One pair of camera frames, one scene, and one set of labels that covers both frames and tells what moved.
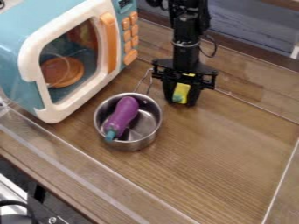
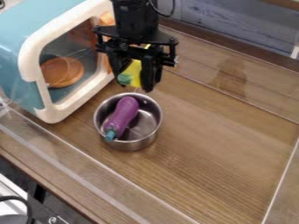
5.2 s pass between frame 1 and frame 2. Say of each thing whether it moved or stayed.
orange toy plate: stayed
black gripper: moved
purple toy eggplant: stayed
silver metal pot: stayed
